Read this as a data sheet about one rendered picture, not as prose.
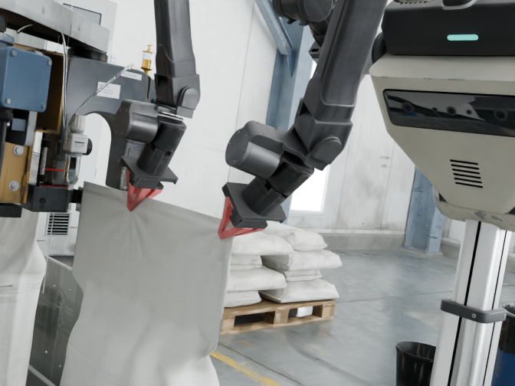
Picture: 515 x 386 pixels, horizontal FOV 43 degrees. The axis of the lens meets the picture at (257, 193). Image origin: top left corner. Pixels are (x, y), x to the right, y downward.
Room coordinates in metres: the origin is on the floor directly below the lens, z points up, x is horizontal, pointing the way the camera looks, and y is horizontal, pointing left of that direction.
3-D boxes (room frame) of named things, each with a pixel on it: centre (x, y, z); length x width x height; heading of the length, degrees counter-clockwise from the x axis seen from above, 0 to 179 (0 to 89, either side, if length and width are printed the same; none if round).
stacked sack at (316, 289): (4.74, -0.36, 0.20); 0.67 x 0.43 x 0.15; 134
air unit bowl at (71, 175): (1.33, 0.38, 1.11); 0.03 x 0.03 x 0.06
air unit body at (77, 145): (1.33, 0.38, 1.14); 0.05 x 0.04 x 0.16; 134
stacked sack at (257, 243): (4.30, 0.05, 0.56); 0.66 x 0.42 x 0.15; 134
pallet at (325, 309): (4.66, 0.01, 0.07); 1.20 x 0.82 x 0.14; 136
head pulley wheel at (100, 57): (1.46, 0.42, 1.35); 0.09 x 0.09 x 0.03
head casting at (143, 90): (1.53, 0.44, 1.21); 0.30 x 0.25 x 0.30; 44
